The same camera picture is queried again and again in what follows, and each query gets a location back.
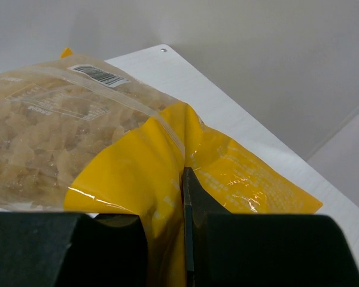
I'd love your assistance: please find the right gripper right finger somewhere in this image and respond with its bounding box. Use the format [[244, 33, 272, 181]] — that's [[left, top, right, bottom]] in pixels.
[[182, 167, 359, 286]]

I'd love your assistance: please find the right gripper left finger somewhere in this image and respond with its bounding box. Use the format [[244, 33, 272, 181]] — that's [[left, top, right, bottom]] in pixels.
[[0, 212, 147, 286]]

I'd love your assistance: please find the yellow pasta bag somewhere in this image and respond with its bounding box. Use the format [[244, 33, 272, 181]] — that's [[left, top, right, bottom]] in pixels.
[[0, 54, 322, 286]]

